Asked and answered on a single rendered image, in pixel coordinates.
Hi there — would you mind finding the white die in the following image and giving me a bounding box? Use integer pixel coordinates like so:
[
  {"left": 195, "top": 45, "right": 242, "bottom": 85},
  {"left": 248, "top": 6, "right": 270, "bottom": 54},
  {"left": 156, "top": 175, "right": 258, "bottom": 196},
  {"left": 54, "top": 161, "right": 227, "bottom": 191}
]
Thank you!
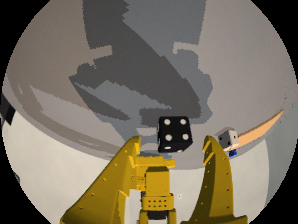
[{"left": 218, "top": 130, "right": 239, "bottom": 151}]

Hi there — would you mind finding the orange mat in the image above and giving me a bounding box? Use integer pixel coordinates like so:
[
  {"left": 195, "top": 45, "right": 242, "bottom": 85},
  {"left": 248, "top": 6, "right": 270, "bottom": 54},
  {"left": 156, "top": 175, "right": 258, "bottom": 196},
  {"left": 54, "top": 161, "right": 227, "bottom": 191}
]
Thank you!
[{"left": 227, "top": 109, "right": 284, "bottom": 152}]

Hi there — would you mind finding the blue die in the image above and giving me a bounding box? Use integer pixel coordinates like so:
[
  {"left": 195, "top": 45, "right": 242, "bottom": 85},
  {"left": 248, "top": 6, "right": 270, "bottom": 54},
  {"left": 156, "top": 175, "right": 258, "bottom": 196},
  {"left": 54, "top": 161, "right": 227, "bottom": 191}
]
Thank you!
[{"left": 229, "top": 149, "right": 237, "bottom": 157}]

